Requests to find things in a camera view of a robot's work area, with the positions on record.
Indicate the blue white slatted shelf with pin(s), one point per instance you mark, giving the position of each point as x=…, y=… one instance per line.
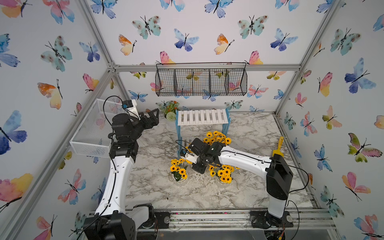
x=188, y=122

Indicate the black wire wall basket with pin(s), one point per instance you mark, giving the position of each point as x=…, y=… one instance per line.
x=201, y=79

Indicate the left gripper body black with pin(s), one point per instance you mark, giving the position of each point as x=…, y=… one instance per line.
x=138, y=127

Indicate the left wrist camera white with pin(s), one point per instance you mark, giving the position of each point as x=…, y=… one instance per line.
x=130, y=107

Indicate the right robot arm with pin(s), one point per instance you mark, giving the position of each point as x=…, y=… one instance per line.
x=273, y=170

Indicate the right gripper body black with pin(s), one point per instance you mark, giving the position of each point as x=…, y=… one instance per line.
x=201, y=158

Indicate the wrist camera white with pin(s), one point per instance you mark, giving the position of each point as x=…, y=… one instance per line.
x=130, y=107
x=189, y=157

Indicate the red green flower pot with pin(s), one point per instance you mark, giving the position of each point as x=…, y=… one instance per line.
x=170, y=110

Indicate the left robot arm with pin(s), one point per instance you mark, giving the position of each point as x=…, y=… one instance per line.
x=111, y=220

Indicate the sunflower pot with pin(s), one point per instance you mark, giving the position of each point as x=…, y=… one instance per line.
x=223, y=174
x=217, y=137
x=178, y=169

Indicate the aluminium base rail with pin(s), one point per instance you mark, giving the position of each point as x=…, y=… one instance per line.
x=238, y=219

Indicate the white mesh wall basket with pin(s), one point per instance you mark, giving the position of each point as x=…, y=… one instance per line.
x=91, y=137

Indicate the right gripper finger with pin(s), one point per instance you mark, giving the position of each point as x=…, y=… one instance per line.
x=199, y=167
x=196, y=145

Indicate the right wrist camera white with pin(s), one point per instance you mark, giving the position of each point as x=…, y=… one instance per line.
x=189, y=157

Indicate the yellow toy shovel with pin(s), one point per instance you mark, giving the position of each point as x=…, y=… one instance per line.
x=279, y=147

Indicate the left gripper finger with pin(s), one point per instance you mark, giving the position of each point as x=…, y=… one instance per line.
x=153, y=113
x=151, y=122

